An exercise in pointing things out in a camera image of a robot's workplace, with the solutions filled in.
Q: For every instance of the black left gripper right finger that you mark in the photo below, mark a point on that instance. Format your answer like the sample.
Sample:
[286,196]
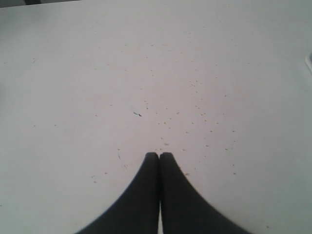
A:
[183,209]

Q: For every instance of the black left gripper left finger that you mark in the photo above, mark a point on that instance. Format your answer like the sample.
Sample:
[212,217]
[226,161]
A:
[136,211]

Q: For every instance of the white rectangular plastic tray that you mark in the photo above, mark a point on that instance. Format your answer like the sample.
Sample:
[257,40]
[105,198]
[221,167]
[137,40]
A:
[308,61]

